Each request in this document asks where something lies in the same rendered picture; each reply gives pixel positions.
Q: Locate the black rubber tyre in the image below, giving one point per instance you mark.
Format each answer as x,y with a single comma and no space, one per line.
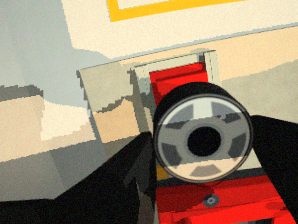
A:
194,105

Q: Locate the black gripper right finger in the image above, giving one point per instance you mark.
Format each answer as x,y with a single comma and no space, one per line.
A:
276,148

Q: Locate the yellow tape outline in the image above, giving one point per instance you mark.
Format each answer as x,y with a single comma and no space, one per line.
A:
159,8

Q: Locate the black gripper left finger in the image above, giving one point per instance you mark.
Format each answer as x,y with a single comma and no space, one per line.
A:
120,191

